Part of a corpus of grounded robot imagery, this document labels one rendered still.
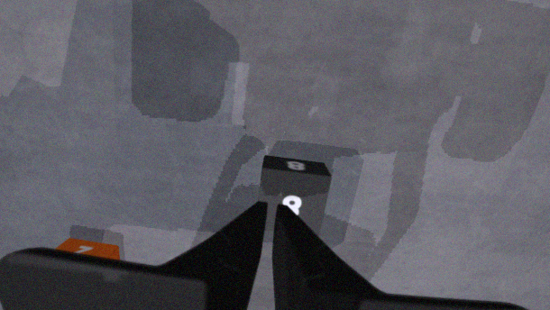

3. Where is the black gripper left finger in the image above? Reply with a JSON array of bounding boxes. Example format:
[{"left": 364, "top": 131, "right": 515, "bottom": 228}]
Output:
[{"left": 0, "top": 202, "right": 268, "bottom": 310}]

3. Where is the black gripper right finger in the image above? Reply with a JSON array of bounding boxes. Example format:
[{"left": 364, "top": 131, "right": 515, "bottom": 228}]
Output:
[{"left": 272, "top": 205, "right": 528, "bottom": 310}]

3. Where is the dark grey block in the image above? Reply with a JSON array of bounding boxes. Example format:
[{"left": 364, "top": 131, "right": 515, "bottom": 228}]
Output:
[{"left": 258, "top": 155, "right": 332, "bottom": 236}]

